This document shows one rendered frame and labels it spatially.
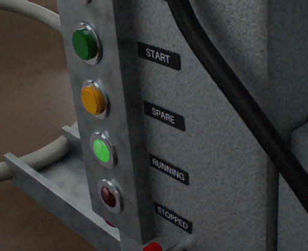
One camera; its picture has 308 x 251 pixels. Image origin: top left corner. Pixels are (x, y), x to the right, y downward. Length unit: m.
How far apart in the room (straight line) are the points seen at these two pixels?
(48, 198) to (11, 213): 2.00
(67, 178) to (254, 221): 0.54
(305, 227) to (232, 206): 0.06
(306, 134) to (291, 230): 0.07
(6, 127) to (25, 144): 0.27
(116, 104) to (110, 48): 0.05
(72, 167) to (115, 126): 0.47
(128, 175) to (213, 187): 0.09
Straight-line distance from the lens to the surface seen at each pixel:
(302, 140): 0.43
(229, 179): 0.46
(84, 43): 0.50
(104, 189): 0.57
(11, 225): 2.81
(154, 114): 0.49
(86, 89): 0.52
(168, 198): 0.53
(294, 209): 0.45
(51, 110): 3.70
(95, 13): 0.48
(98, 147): 0.54
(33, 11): 1.27
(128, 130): 0.51
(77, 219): 0.84
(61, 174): 0.97
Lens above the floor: 1.64
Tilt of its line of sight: 31 degrees down
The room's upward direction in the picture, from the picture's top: 8 degrees counter-clockwise
